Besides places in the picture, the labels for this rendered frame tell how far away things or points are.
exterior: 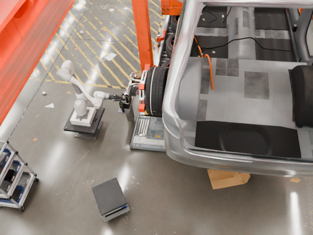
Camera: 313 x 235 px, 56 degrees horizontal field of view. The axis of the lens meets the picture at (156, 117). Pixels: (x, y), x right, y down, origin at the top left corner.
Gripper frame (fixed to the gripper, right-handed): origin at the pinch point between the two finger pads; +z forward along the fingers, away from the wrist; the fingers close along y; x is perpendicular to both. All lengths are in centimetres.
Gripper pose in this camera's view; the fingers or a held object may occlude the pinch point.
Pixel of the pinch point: (123, 99)
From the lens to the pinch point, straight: 419.2
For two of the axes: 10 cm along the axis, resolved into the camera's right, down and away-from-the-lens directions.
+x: -2.0, 5.9, 7.8
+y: 0.7, -7.9, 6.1
